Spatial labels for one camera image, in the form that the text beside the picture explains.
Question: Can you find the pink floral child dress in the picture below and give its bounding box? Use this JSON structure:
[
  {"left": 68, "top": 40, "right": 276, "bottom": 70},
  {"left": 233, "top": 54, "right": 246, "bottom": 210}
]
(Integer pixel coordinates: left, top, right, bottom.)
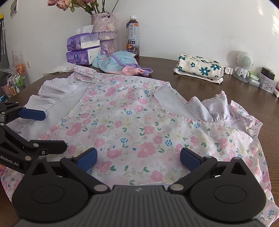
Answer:
[{"left": 9, "top": 66, "right": 278, "bottom": 226}]

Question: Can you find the crumpled white tissue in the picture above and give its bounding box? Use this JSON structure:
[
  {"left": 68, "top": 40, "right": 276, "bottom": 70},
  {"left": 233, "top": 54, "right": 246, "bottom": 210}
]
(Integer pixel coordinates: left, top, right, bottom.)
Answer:
[{"left": 49, "top": 62, "right": 77, "bottom": 74}]

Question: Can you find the lower purple tissue pack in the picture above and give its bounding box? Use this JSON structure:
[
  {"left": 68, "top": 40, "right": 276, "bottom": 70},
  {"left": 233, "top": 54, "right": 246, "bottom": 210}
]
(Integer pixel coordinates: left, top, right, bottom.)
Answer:
[{"left": 66, "top": 47, "right": 101, "bottom": 65}]

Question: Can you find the purple tissue pack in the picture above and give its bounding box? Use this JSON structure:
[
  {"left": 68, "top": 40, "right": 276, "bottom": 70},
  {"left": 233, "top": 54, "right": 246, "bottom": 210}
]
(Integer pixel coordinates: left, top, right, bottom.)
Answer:
[
  {"left": 67, "top": 25, "right": 100, "bottom": 51},
  {"left": 66, "top": 47, "right": 101, "bottom": 65}
]

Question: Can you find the upper purple tissue pack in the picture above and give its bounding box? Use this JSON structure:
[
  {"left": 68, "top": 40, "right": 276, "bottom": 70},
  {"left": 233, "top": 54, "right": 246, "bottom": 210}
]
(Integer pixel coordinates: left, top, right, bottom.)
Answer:
[{"left": 67, "top": 25, "right": 100, "bottom": 51}]

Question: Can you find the folded cream blue-flower cloth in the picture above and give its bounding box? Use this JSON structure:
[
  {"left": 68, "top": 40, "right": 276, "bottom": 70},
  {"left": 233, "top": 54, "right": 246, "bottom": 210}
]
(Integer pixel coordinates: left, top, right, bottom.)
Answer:
[{"left": 174, "top": 53, "right": 224, "bottom": 84}]

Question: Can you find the white letter ornament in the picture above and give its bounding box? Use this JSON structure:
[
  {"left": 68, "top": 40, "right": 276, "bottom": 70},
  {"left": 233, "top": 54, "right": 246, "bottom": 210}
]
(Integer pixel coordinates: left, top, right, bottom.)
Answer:
[{"left": 224, "top": 67, "right": 234, "bottom": 75}]

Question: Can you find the blue pink purple garment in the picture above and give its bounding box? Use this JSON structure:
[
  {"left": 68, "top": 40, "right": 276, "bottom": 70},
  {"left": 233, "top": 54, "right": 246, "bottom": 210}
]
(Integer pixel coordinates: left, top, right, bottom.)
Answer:
[{"left": 92, "top": 49, "right": 153, "bottom": 77}]

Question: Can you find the grey printed tin box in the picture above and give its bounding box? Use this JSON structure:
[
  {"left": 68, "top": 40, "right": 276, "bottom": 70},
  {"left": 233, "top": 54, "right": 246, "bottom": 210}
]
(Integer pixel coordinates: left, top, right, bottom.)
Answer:
[{"left": 258, "top": 73, "right": 277, "bottom": 94}]

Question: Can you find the white robot figure speaker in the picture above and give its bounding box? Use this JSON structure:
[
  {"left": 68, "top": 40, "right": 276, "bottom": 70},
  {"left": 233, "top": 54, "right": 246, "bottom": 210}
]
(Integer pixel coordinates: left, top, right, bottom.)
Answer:
[{"left": 233, "top": 52, "right": 254, "bottom": 83}]

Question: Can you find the black charger block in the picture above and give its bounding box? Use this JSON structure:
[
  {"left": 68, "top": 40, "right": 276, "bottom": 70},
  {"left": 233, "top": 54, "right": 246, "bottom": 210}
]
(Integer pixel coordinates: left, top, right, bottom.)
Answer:
[{"left": 261, "top": 67, "right": 275, "bottom": 80}]

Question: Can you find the purple textured vase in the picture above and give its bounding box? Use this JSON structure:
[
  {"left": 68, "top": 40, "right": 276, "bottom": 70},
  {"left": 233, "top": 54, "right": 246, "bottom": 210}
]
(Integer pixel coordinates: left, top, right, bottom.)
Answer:
[{"left": 91, "top": 12, "right": 117, "bottom": 54}]

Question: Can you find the dried rose bouquet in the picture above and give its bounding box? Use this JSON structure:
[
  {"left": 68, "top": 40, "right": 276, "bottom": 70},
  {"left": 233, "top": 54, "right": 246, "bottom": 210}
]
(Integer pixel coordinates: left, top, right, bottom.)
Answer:
[{"left": 47, "top": 0, "right": 106, "bottom": 15}]

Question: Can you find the oolong tea bottle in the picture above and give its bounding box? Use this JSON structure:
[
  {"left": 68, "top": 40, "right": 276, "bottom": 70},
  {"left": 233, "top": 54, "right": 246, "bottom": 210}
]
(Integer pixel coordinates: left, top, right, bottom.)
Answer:
[{"left": 126, "top": 16, "right": 140, "bottom": 56}]

